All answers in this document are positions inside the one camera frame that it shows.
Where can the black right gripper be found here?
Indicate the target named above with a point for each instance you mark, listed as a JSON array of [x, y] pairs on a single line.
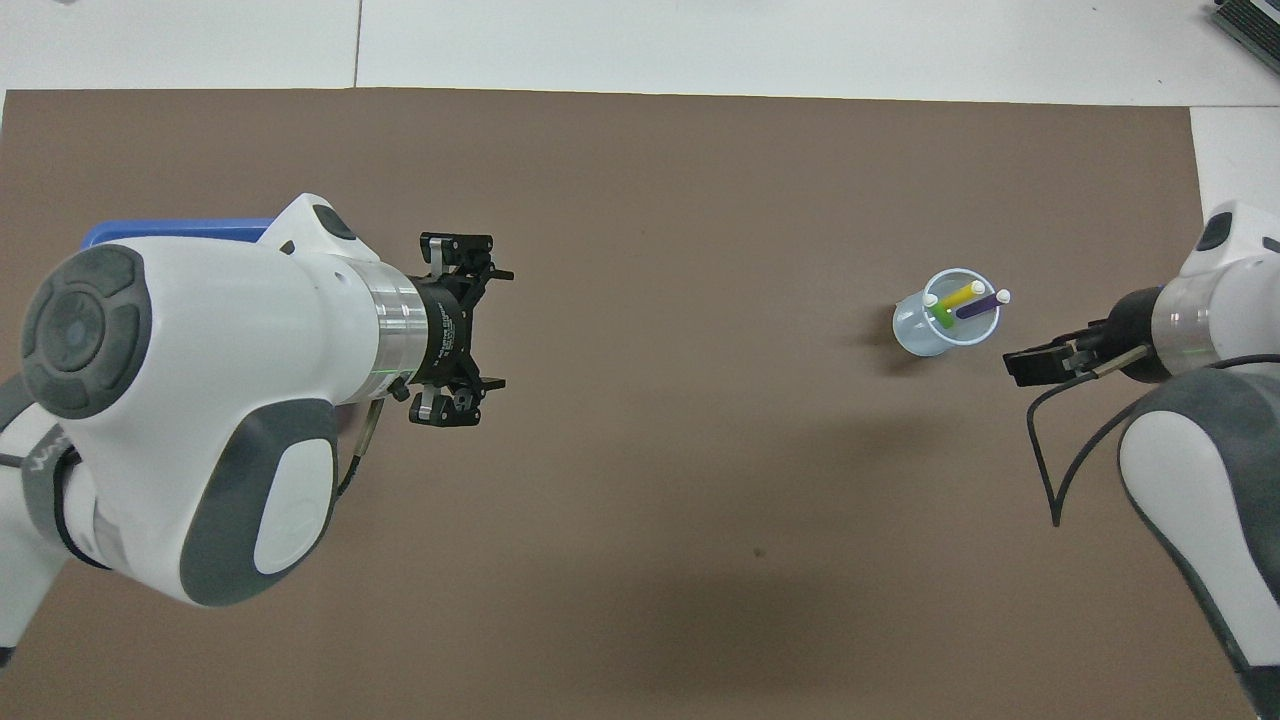
[[1135, 340]]

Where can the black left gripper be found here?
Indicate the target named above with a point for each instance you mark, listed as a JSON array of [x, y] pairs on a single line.
[[445, 330]]

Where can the purple pen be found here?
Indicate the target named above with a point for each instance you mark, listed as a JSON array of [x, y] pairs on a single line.
[[980, 306]]

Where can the yellow pen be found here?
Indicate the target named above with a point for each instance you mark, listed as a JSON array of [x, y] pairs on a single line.
[[960, 297]]

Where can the green pen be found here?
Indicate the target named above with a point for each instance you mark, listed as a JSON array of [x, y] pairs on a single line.
[[942, 318]]

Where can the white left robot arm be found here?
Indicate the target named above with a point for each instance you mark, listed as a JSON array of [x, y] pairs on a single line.
[[250, 350]]

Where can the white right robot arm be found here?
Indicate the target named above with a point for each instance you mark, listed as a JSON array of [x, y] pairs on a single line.
[[1200, 470]]

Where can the blue plastic tray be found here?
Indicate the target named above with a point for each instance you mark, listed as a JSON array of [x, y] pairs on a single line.
[[180, 230]]

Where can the clear plastic cup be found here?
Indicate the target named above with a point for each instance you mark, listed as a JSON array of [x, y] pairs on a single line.
[[925, 340]]

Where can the brown table mat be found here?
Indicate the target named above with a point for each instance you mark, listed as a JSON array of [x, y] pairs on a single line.
[[700, 200]]

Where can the grey keyboard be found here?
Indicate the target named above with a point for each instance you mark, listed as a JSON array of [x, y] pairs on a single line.
[[1245, 25]]

